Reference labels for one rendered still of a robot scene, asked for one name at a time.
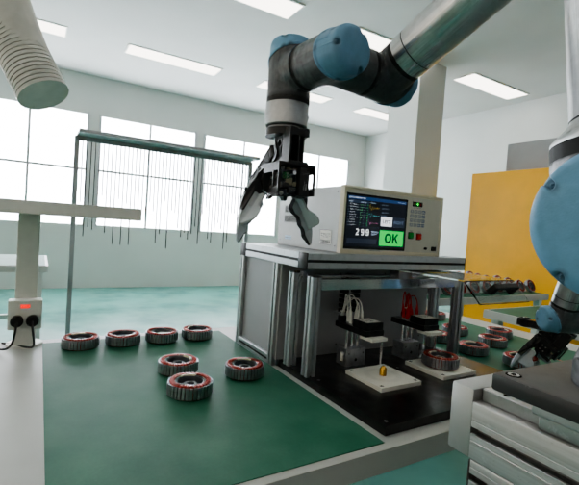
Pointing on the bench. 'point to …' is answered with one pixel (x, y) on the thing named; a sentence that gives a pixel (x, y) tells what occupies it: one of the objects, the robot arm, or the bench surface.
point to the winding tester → (332, 199)
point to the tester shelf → (324, 260)
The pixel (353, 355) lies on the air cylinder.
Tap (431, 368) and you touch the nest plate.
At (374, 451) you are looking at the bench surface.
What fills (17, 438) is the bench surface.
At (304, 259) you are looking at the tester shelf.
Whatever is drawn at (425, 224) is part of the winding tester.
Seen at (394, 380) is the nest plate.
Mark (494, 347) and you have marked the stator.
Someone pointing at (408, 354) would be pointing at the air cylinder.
